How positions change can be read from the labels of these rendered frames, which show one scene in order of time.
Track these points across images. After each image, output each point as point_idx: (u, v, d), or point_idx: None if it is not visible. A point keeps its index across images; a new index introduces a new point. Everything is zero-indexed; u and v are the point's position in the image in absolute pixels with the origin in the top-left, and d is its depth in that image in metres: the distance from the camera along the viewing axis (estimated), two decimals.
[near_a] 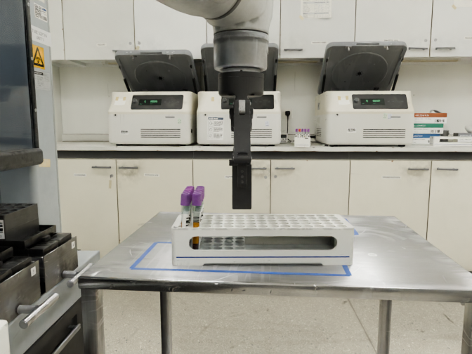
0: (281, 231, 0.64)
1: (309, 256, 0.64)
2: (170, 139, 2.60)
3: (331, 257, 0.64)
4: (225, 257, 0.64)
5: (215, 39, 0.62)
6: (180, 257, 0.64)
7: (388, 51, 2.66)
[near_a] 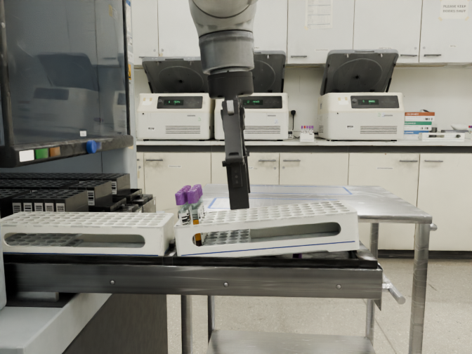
0: (282, 221, 0.63)
1: (314, 243, 0.63)
2: (191, 135, 2.96)
3: (337, 243, 0.63)
4: (229, 251, 0.64)
5: (200, 43, 0.63)
6: (185, 255, 0.65)
7: (382, 57, 3.03)
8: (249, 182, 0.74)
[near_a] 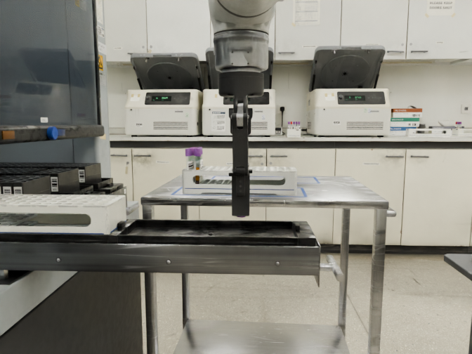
0: (249, 173, 1.01)
1: (268, 188, 1.01)
2: (179, 130, 2.98)
3: (282, 189, 1.01)
4: (215, 189, 1.02)
5: None
6: (187, 188, 1.03)
7: (369, 54, 3.05)
8: (232, 204, 0.67)
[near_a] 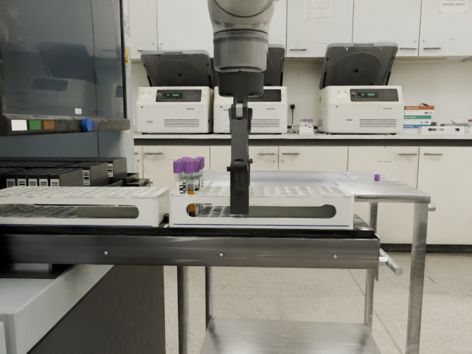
0: (278, 199, 0.63)
1: (307, 224, 0.63)
2: (189, 128, 2.96)
3: (331, 226, 0.63)
4: (222, 225, 0.64)
5: (215, 39, 0.63)
6: (177, 224, 0.64)
7: (381, 51, 3.02)
8: None
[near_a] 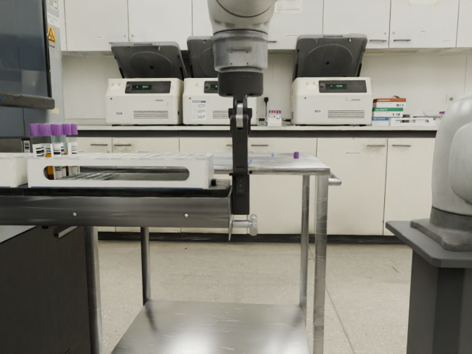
0: (132, 161, 0.63)
1: (162, 187, 0.63)
2: (159, 119, 2.96)
3: (185, 188, 0.63)
4: (78, 187, 0.64)
5: None
6: (34, 187, 0.64)
7: (351, 43, 3.02)
8: (232, 203, 0.68)
